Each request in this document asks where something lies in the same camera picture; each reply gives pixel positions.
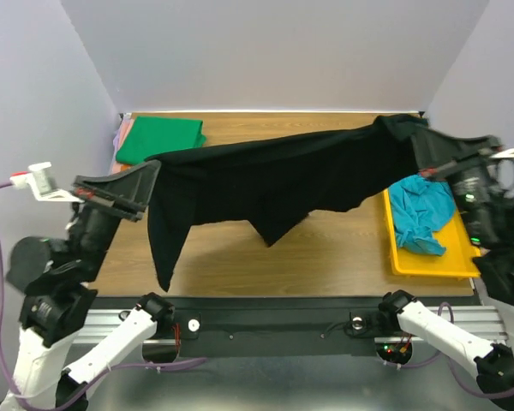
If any folded lilac t shirt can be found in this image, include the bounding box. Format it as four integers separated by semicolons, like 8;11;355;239
112;126;122;151

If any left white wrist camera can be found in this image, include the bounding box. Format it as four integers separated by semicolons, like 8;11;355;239
9;162;82;203

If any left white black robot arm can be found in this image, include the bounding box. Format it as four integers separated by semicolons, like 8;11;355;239
0;160;174;410

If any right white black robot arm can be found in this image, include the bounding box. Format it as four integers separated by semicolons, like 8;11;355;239
377;128;514;410

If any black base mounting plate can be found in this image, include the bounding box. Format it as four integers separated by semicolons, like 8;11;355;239
153;297;403;358

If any folded pink t shirt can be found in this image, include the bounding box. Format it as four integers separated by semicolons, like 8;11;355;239
119;119;134;138

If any folded orange patterned t shirt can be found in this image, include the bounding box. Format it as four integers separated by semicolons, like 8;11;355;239
111;163;130;174

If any aluminium extrusion rail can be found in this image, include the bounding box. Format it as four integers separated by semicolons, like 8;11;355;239
74;306;507;345

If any yellow plastic tray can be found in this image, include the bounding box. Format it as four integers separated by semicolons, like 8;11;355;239
383;188;483;280

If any folded green t shirt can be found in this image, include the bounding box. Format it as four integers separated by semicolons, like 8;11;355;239
116;116;206;165

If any black polo shirt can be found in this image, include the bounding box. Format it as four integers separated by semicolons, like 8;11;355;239
147;115;427;290

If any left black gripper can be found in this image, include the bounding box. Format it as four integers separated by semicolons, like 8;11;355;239
75;154;167;277

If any crumpled teal t shirt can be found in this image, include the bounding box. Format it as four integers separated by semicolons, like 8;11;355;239
387;175;456;256

